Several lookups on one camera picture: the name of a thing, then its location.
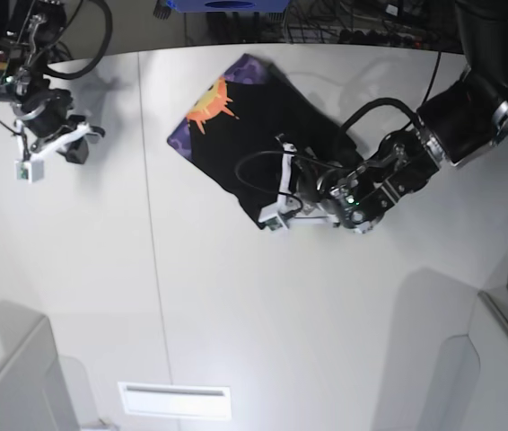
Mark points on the robot-left gripper body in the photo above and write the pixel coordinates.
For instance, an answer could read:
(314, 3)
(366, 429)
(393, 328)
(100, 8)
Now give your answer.
(313, 186)

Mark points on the robot-right gripper body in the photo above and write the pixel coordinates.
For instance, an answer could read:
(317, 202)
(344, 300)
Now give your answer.
(44, 114)

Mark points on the black T-shirt with print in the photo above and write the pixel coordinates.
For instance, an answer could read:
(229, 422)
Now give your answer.
(230, 132)

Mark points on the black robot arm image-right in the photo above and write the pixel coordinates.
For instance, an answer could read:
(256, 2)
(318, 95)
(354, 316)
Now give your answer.
(451, 127)

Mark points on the black power strip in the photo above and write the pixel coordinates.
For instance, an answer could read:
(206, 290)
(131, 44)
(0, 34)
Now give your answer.
(379, 38)

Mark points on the blue plastic bin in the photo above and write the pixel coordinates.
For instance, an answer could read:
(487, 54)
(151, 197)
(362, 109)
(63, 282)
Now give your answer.
(210, 6)

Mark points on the white left monitor stand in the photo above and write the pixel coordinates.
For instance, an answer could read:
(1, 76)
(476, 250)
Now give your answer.
(33, 391)

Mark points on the white monitor stand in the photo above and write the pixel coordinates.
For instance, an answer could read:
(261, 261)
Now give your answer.
(469, 389)
(33, 391)

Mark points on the white right monitor stand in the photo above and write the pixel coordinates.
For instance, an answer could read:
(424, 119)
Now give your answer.
(469, 389)

